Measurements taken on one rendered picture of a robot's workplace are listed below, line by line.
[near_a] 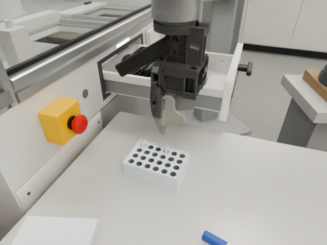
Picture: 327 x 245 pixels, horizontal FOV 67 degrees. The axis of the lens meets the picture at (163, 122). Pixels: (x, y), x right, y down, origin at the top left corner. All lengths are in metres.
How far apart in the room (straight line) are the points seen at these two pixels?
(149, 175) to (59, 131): 0.20
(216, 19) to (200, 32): 1.29
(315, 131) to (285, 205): 0.47
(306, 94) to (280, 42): 2.77
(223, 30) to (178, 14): 1.36
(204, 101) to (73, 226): 0.39
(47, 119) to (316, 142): 0.85
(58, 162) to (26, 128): 0.13
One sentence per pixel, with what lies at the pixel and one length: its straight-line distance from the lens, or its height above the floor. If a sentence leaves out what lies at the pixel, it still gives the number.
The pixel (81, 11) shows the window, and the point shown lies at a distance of 0.64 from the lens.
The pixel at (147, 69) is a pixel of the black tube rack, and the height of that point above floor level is 0.90.
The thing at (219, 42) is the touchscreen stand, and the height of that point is 0.66.
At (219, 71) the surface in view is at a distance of 0.84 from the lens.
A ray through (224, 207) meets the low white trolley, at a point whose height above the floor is 0.76.
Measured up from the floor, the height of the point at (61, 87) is 0.93.
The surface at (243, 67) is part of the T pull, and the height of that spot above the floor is 0.91.
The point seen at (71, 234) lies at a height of 0.78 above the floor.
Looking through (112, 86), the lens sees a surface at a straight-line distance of 0.69.
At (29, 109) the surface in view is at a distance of 0.51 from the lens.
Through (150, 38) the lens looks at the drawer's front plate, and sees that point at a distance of 0.93.
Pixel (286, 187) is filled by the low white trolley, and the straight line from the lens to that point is 0.58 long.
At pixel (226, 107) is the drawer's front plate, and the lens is 0.59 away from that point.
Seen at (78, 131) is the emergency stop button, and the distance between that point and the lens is 0.51.
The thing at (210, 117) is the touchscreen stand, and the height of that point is 0.06.
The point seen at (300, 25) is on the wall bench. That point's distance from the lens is 3.67.
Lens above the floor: 1.16
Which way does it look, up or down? 35 degrees down
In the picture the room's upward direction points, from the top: straight up
